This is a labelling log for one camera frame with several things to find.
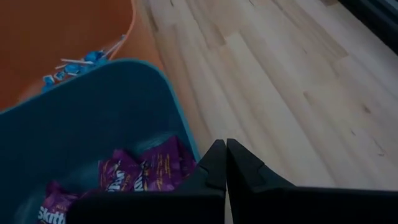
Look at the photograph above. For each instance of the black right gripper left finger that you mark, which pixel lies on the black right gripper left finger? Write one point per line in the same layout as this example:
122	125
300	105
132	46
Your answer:
205	186

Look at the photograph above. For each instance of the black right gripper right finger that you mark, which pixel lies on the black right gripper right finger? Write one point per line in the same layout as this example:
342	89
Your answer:
248	186

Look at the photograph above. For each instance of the purple Skittles candy bag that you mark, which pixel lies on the purple Skittles candy bag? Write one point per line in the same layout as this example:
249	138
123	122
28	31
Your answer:
168	165
54	208
119	174

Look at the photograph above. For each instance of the teal plastic bin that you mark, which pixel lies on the teal plastic bin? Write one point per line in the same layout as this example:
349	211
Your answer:
93	109

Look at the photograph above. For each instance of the blue lollipop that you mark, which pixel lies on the blue lollipop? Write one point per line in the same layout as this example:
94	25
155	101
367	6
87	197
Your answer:
101	62
73	68
48	80
93	56
59	76

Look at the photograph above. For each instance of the orange plastic bin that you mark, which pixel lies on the orange plastic bin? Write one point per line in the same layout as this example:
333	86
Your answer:
46	31

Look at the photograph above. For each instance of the black aluminium table frame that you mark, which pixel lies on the black aluminium table frame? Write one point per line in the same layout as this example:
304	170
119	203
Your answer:
373	18

